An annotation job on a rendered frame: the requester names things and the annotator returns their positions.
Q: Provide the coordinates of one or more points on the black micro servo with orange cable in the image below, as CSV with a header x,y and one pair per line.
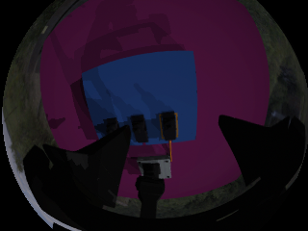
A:
x,y
170,128

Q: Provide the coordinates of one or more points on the blue rectangular block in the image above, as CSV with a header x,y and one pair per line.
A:
x,y
137,90

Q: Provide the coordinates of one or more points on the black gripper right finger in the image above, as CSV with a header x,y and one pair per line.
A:
x,y
252,144

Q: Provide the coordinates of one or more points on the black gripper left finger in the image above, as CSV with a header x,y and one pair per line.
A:
x,y
99,166

